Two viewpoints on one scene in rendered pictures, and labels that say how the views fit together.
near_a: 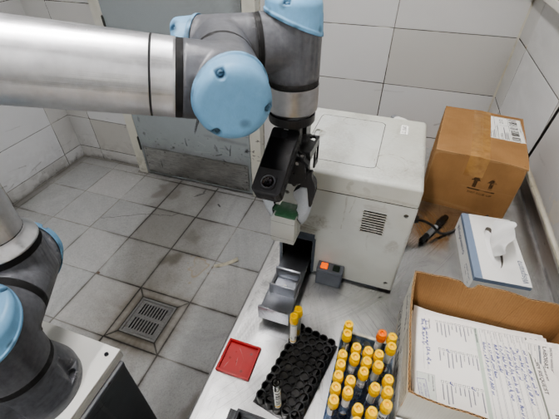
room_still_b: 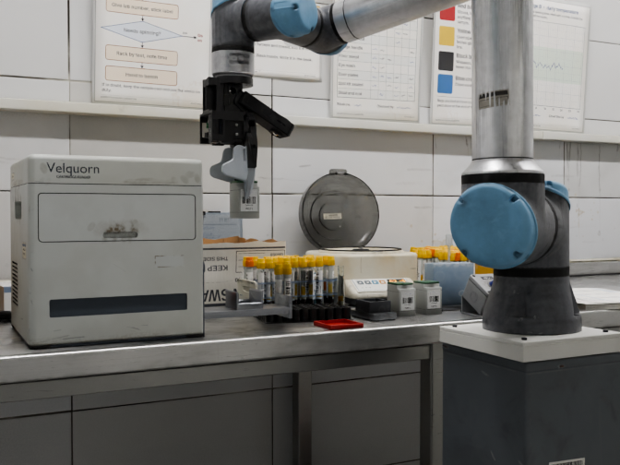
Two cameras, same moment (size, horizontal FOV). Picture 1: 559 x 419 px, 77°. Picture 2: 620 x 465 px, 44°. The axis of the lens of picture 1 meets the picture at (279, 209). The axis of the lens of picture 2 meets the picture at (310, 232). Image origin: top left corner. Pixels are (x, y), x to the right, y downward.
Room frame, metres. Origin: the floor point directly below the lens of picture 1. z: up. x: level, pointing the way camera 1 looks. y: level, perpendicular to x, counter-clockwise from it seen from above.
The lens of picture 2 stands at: (1.38, 1.04, 1.09)
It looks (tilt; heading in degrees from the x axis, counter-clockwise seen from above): 2 degrees down; 225
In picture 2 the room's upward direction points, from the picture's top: straight up
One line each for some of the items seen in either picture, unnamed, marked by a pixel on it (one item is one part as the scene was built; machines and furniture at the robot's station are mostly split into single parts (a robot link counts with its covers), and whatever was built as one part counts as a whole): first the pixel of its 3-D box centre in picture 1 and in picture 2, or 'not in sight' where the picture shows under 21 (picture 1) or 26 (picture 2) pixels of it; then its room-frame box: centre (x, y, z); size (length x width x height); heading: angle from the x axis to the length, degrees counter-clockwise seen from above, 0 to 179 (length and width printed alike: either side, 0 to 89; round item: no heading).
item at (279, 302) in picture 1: (288, 277); (232, 304); (0.50, -0.02, 0.92); 0.21 x 0.07 x 0.05; 161
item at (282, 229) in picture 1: (285, 223); (244, 200); (0.48, -0.01, 1.11); 0.05 x 0.04 x 0.06; 70
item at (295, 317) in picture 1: (299, 358); (304, 291); (0.31, -0.04, 0.93); 0.17 x 0.09 x 0.11; 150
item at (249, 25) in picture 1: (219, 51); (285, 17); (0.46, 0.08, 1.42); 0.11 x 0.11 x 0.08; 12
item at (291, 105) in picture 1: (290, 97); (233, 66); (0.50, -0.02, 1.34); 0.08 x 0.08 x 0.05
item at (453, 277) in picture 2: not in sight; (448, 285); (-0.03, 0.07, 0.92); 0.10 x 0.07 x 0.10; 156
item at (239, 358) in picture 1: (239, 358); (338, 324); (0.34, 0.08, 0.88); 0.07 x 0.07 x 0.01; 71
